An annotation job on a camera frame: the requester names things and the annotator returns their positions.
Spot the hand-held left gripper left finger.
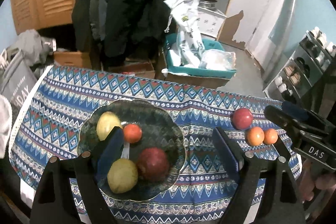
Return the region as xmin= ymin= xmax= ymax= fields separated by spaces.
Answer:
xmin=30 ymin=127 xmax=124 ymax=224

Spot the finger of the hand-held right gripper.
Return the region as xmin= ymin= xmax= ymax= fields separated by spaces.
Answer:
xmin=282 ymin=101 xmax=310 ymax=122
xmin=264 ymin=105 xmax=306 ymax=136

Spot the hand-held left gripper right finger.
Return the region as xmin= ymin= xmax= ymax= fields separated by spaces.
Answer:
xmin=213 ymin=128 xmax=306 ymax=224

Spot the large orange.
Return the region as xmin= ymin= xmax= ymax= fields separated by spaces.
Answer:
xmin=245 ymin=126 xmax=265 ymax=146
xmin=263 ymin=128 xmax=278 ymax=145

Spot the yellow lemon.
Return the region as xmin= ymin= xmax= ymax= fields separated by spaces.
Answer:
xmin=107 ymin=158 xmax=139 ymax=194
xmin=96 ymin=112 xmax=122 ymax=141

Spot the small tangerine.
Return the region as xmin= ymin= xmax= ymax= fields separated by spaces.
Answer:
xmin=123 ymin=124 xmax=143 ymax=143

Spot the bright red apple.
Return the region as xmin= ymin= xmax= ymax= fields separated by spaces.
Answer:
xmin=231 ymin=108 xmax=254 ymax=130

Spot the dark red apple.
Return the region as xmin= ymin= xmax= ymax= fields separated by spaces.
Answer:
xmin=136 ymin=147 xmax=170 ymax=182

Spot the dark glass plate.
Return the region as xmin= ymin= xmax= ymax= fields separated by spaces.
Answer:
xmin=78 ymin=99 xmax=186 ymax=201

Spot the person's right hand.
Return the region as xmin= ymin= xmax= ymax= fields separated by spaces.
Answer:
xmin=301 ymin=161 xmax=336 ymax=203

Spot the white shoe rack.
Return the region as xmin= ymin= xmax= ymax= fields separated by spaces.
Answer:
xmin=262 ymin=28 xmax=336 ymax=106

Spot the patterned blue tablecloth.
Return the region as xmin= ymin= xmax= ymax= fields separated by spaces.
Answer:
xmin=8 ymin=65 xmax=302 ymax=216

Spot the large cardboard box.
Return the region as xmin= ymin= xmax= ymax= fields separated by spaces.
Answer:
xmin=160 ymin=46 xmax=231 ymax=88

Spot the clear plastic bag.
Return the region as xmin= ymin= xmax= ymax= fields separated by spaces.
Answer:
xmin=199 ymin=49 xmax=237 ymax=71

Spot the teal plastic basket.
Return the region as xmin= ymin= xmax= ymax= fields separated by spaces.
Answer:
xmin=164 ymin=34 xmax=237 ymax=80

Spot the cardboard box with red print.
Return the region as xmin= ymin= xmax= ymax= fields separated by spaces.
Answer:
xmin=101 ymin=56 xmax=156 ymax=80

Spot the plain cardboard box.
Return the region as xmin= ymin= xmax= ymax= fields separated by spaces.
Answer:
xmin=52 ymin=51 xmax=92 ymax=68

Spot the white door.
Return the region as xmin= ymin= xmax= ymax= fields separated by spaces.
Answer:
xmin=218 ymin=0 xmax=297 ymax=54

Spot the white towel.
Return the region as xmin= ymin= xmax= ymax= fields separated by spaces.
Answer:
xmin=0 ymin=98 xmax=13 ymax=159

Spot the white patterned crate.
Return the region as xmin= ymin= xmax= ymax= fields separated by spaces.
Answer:
xmin=197 ymin=7 xmax=227 ymax=38

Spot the grey tote bag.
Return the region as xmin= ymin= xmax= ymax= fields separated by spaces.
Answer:
xmin=0 ymin=49 xmax=38 ymax=106

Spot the white rice bag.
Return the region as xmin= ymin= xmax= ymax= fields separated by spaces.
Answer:
xmin=163 ymin=0 xmax=205 ymax=68

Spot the steel pot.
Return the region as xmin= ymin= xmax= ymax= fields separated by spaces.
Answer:
xmin=198 ymin=0 xmax=218 ymax=10

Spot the grey clothes pile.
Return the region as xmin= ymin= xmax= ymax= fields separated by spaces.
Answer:
xmin=8 ymin=29 xmax=57 ymax=72

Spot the black hooded jacket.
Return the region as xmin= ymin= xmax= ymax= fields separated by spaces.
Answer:
xmin=72 ymin=0 xmax=184 ymax=67

